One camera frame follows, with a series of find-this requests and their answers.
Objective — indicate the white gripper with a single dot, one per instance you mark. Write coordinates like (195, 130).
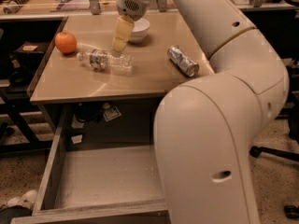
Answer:
(133, 6)

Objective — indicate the clear plastic water bottle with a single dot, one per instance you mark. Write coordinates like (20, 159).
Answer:
(103, 60)

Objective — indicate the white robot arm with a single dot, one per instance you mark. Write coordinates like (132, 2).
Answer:
(203, 127)

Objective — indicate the open grey wooden drawer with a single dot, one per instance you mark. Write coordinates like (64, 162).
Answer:
(103, 173)

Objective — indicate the white ceramic bowl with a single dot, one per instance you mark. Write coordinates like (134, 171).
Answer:
(140, 30)

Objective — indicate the orange fruit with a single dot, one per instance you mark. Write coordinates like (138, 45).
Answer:
(65, 42)

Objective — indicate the silver soda can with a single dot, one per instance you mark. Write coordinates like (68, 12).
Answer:
(183, 62)

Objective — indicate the black box with label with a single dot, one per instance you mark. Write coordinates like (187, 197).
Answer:
(34, 50)

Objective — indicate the black office chair base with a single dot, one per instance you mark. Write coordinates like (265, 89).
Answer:
(293, 123)

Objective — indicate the white sneaker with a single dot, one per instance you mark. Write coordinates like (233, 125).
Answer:
(21, 204)

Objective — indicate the black chair caster wheel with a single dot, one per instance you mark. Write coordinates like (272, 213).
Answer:
(291, 211)

